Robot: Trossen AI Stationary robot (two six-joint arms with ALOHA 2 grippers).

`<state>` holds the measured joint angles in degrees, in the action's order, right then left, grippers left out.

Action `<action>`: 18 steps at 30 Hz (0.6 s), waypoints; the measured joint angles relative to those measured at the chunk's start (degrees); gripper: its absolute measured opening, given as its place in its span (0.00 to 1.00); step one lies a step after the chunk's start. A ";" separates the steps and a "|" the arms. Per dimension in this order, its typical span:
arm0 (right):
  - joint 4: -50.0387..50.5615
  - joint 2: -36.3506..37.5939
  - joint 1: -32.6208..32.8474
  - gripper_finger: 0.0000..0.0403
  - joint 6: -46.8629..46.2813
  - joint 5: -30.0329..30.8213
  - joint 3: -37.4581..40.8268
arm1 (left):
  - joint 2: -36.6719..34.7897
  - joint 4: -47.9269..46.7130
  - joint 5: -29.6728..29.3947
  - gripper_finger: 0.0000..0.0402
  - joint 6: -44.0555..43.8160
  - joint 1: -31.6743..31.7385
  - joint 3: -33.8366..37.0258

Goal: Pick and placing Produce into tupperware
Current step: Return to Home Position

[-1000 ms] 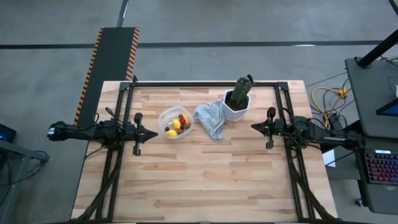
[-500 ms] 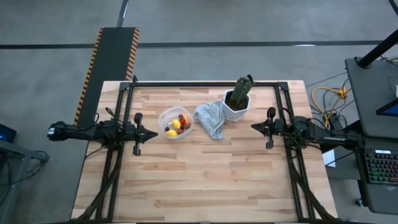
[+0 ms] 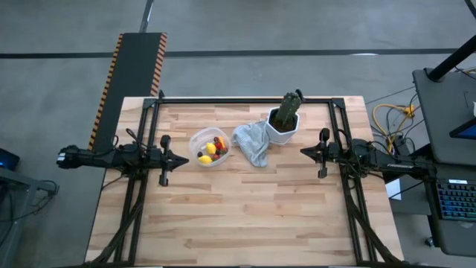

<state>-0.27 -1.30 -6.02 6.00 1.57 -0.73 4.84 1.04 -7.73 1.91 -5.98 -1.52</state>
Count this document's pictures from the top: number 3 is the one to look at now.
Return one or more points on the backlit laptop keyboard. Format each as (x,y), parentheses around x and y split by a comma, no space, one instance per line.
(459,201)

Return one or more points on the black aluminium table frame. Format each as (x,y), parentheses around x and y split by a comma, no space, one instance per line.
(241,100)

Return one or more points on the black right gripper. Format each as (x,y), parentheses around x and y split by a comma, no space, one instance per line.
(327,152)

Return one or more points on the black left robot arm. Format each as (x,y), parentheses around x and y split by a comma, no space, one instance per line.
(93,158)

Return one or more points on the caster wheel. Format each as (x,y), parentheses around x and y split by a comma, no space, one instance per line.
(430,242)

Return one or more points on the grey cart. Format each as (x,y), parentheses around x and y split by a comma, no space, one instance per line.
(22,223)

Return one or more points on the green cactus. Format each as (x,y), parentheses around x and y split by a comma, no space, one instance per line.
(288,109)

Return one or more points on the white plant pot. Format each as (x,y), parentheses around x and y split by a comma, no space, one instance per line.
(282,137)

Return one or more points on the dark screen with blue glow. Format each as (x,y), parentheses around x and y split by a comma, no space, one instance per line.
(466,131)

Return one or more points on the grey waffle cloth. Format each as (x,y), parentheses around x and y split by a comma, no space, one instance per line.
(253,143)

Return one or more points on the dark blackberry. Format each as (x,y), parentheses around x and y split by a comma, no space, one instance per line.
(200,153)

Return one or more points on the yellow lemon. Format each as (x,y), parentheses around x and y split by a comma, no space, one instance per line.
(205,159)
(211,148)

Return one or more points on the white paper sheet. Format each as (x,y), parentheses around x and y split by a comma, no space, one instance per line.
(394,190)

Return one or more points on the grey laptop table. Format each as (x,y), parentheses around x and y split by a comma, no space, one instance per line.
(453,238)

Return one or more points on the black pole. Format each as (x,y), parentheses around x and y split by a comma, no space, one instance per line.
(451,59)

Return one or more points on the dark device with blue light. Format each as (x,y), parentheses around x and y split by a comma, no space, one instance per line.
(8,160)

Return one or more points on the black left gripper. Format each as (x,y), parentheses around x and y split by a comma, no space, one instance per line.
(163,162)

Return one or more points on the small yellow pepper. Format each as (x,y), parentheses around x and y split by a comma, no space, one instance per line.
(222,140)

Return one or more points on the clear plastic tupperware container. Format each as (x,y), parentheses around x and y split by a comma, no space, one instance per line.
(197,143)

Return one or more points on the grey desk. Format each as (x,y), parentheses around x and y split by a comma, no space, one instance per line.
(442,123)

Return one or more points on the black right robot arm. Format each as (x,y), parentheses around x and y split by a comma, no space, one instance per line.
(390,164)

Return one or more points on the black ramp with hazard stripes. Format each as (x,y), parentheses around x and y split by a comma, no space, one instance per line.
(130,74)

